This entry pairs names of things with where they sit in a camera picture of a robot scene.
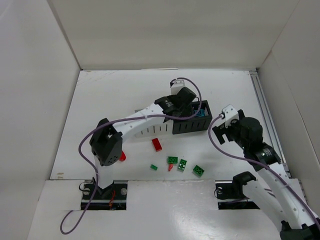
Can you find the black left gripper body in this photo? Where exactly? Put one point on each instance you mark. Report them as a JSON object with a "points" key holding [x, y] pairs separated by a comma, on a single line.
{"points": [[187, 110]]}

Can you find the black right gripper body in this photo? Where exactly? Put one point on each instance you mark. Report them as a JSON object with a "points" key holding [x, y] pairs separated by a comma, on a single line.
{"points": [[222, 135]]}

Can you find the teal rounded lego piece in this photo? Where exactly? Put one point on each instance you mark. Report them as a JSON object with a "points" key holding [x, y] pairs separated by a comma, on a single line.
{"points": [[200, 113]]}

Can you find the green curved lego brick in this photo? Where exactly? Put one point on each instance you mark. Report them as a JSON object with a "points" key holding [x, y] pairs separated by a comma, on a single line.
{"points": [[172, 160]]}

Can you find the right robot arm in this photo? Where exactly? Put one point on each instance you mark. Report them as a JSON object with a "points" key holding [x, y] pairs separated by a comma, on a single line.
{"points": [[289, 213]]}

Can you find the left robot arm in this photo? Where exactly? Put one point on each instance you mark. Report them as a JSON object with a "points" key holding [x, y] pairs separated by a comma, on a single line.
{"points": [[106, 143]]}

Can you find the black double bin container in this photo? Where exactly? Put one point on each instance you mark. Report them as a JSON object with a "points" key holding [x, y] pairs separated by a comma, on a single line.
{"points": [[195, 124]]}

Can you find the white double bin container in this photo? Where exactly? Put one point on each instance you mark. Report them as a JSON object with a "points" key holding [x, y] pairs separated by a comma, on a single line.
{"points": [[165, 128]]}

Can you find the red rectangular lego brick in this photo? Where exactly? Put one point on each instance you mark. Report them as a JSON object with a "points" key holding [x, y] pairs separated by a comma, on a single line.
{"points": [[156, 144]]}

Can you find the small red lego piece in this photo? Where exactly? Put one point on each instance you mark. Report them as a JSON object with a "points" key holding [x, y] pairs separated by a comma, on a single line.
{"points": [[170, 166]]}

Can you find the small green lego piece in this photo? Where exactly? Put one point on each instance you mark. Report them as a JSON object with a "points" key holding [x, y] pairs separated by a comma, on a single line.
{"points": [[153, 167]]}

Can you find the red rounded lego piece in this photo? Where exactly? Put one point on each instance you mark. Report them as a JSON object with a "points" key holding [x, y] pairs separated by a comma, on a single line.
{"points": [[122, 157]]}

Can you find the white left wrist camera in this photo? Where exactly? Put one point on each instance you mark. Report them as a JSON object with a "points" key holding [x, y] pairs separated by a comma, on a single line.
{"points": [[176, 86]]}

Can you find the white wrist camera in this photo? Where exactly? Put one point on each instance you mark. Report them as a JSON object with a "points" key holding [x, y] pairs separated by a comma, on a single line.
{"points": [[229, 114], [176, 86]]}

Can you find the aluminium rail right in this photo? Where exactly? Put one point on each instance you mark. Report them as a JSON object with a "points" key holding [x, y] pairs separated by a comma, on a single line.
{"points": [[266, 114]]}

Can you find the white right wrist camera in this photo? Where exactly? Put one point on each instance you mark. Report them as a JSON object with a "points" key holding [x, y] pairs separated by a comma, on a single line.
{"points": [[229, 114]]}

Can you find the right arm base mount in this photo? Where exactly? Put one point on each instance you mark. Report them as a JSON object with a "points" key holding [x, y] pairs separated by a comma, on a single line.
{"points": [[229, 193]]}

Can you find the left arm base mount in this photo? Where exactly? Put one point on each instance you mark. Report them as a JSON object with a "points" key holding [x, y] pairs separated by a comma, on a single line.
{"points": [[112, 198]]}

